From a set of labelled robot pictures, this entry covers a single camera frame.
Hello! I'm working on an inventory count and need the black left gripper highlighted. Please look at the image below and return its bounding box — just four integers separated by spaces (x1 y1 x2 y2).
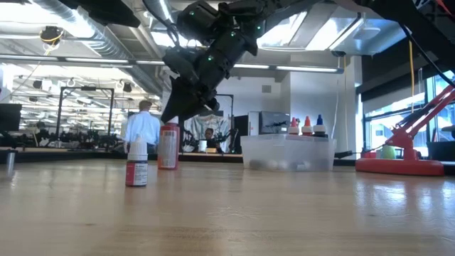
161 48 230 124

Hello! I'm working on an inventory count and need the large orange food coloring bottle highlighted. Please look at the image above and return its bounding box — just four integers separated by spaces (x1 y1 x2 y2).
157 116 181 171

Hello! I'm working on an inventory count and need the small red-label dropper bottle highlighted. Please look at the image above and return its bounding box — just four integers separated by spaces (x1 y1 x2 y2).
124 133 149 188

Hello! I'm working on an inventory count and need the clear plastic container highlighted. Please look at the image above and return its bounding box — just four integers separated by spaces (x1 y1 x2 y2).
240 134 337 172

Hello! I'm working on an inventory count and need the large red food coloring bottle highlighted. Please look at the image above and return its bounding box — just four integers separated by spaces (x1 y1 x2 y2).
287 117 300 136

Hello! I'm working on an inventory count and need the large blue food coloring bottle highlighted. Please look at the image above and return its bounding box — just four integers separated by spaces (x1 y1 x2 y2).
312 114 328 138

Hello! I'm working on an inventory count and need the seated person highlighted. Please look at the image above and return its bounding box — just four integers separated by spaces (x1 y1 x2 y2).
201 127 218 149

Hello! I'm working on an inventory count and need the crumpled grey cloth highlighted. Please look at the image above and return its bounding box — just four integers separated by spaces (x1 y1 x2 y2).
183 113 232 152

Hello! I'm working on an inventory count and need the black partition panel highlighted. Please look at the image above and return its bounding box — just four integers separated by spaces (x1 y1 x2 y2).
233 114 250 143

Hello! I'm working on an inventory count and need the long ceiling light strip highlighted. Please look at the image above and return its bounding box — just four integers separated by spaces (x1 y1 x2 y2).
0 53 344 75

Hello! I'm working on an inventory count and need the black background robot workstation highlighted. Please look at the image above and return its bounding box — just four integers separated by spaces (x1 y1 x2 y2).
31 122 122 151

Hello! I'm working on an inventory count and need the black monitor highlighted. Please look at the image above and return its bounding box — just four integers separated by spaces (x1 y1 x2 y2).
0 102 23 132

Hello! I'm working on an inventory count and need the green round object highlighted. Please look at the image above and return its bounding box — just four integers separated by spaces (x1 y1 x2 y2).
380 144 397 160

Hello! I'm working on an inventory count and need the red desk lamp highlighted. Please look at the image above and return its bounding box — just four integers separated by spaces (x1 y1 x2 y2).
355 0 455 178

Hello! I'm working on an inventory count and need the dark background furniture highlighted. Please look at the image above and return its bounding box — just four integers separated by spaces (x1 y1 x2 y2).
426 124 455 163

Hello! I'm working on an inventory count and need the black background rig frame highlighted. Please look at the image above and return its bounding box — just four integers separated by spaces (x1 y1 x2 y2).
55 85 115 150
181 92 235 143

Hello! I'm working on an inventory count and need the silver spiral ceiling duct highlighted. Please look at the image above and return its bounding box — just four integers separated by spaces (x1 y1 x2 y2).
33 0 168 97

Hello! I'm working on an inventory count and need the black aluminium table frame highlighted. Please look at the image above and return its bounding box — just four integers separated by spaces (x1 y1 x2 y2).
0 151 360 165

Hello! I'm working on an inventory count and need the black ceiling device yellow cable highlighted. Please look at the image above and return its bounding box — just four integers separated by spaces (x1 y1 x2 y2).
38 25 65 46

